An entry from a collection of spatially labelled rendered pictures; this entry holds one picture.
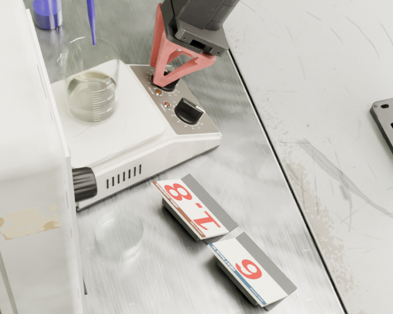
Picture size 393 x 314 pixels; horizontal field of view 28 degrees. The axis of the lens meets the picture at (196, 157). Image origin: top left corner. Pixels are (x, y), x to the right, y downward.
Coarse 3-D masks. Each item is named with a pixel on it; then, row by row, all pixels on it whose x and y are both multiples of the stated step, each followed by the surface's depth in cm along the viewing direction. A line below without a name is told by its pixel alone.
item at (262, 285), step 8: (232, 240) 89; (224, 248) 87; (232, 248) 88; (240, 248) 89; (232, 256) 86; (240, 256) 87; (248, 256) 89; (232, 264) 85; (240, 264) 86; (248, 264) 87; (240, 272) 84; (248, 272) 86; (256, 272) 87; (248, 280) 84; (256, 280) 85; (264, 280) 86; (256, 288) 84; (264, 288) 85; (272, 288) 86; (264, 296) 83; (272, 296) 84
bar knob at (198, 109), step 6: (180, 102) 93; (186, 102) 92; (180, 108) 93; (186, 108) 93; (192, 108) 93; (198, 108) 93; (180, 114) 93; (186, 114) 93; (192, 114) 93; (198, 114) 93; (186, 120) 92; (192, 120) 93
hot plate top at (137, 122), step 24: (120, 72) 92; (120, 96) 90; (144, 96) 90; (72, 120) 87; (120, 120) 88; (144, 120) 88; (72, 144) 86; (96, 144) 86; (120, 144) 86; (72, 168) 84
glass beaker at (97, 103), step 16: (64, 48) 83; (80, 48) 84; (96, 48) 85; (112, 48) 84; (64, 64) 83; (80, 64) 87; (96, 64) 87; (112, 64) 86; (64, 80) 82; (80, 80) 80; (112, 80) 82; (80, 96) 83; (96, 96) 83; (112, 96) 84; (80, 112) 85; (96, 112) 85; (112, 112) 87
